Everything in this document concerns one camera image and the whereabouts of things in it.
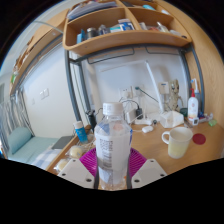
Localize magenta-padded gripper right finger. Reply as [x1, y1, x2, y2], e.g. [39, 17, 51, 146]
[125, 147, 168, 190]

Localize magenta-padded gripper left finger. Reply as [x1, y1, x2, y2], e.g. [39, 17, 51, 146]
[57, 147, 100, 190]

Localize clear plastic water bottle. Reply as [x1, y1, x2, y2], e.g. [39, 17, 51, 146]
[93, 101, 134, 192]

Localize wrapped pale bun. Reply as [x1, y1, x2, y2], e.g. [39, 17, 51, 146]
[54, 158, 71, 173]
[65, 145, 86, 160]

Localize dark grey tablet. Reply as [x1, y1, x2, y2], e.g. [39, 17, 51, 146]
[50, 135, 75, 150]

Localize small blue white-capped bottle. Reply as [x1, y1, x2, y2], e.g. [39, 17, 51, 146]
[72, 120, 89, 144]

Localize cream ceramic mug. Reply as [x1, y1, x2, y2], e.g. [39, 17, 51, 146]
[161, 126, 194, 160]

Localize small white earbud case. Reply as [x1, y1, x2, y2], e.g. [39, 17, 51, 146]
[141, 125, 155, 134]

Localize bed with teal sheet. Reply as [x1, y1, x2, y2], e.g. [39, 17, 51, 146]
[8, 136, 63, 169]

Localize white power strip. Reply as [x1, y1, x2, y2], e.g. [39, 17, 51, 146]
[133, 117, 154, 126]

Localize black upright handheld tool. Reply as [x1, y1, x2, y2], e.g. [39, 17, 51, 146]
[85, 109, 98, 133]

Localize black charger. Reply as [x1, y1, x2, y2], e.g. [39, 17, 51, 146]
[134, 107, 144, 120]

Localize teal pillow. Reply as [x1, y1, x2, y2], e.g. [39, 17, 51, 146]
[7, 125, 34, 154]

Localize small white desk clock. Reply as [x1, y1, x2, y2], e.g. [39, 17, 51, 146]
[188, 115, 200, 126]

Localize white red-pump lotion bottle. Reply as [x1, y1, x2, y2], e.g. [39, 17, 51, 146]
[187, 87, 200, 125]

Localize white purple tissue pack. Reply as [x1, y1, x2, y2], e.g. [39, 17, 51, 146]
[199, 113, 214, 123]

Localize wooden tree figurine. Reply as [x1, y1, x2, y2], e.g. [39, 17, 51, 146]
[169, 78, 184, 113]

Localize grey patterned curtain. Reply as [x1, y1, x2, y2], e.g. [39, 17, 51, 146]
[0, 89, 34, 148]

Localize white desk lamp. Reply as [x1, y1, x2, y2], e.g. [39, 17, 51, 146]
[99, 59, 165, 114]

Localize wooden wardrobe side panel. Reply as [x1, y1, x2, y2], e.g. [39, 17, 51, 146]
[156, 0, 224, 134]

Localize wooden shelf unit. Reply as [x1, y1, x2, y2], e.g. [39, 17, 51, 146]
[62, 0, 193, 57]

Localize white wall socket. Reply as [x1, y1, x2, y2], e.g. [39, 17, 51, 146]
[132, 84, 144, 98]
[119, 87, 134, 99]

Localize grey metal desk frame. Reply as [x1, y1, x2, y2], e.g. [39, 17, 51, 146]
[64, 42, 205, 123]

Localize white light switch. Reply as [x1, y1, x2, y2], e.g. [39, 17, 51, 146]
[39, 88, 50, 100]

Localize white wall-mounted device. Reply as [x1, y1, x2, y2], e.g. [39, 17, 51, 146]
[157, 81, 170, 95]

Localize wooden bunk rail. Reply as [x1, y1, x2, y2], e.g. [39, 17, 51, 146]
[9, 8, 69, 96]

